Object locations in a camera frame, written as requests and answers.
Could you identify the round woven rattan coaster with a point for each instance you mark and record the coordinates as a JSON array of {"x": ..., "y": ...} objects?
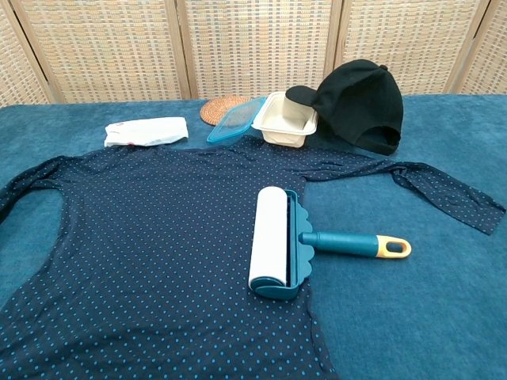
[{"x": 214, "y": 109}]

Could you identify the teal lint roller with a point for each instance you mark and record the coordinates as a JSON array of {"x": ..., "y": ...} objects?
[{"x": 269, "y": 237}]

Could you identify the black baseball cap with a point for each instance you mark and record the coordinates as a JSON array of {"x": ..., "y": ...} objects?
[{"x": 356, "y": 103}]

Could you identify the teal plush table cover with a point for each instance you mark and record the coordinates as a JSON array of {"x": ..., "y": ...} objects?
[{"x": 396, "y": 316}]

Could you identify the white tissue pack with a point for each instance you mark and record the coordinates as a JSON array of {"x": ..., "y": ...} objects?
[{"x": 146, "y": 130}]

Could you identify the teal-rimmed clear container lid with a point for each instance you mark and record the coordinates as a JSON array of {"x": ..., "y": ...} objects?
[{"x": 231, "y": 122}]

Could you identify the beige plastic food container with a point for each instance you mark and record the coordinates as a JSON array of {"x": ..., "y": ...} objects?
[{"x": 283, "y": 132}]

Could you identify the woven wooden folding screen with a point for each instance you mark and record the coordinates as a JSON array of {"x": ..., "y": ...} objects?
[{"x": 257, "y": 47}]

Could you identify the navy polka dot shirt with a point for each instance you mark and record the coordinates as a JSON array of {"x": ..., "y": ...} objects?
[{"x": 138, "y": 257}]

